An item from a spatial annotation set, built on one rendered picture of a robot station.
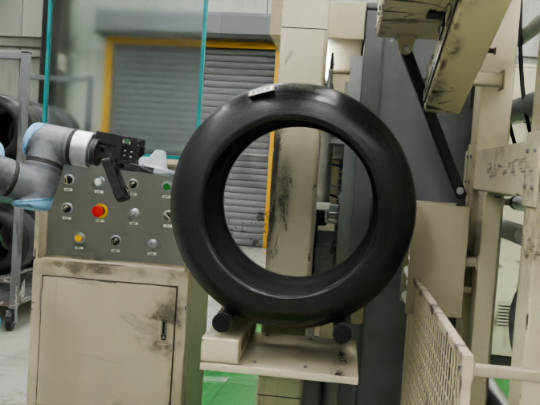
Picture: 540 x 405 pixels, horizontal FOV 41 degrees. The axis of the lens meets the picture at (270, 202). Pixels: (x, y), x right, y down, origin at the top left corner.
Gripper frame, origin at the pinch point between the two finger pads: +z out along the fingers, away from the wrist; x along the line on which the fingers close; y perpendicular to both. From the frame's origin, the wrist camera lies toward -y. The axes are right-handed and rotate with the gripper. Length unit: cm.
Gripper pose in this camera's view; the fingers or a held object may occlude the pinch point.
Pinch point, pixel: (170, 174)
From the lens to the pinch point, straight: 178.3
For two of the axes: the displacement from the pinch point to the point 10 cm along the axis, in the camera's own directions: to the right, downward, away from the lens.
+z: 9.8, 1.9, -0.9
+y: 1.9, -9.8, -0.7
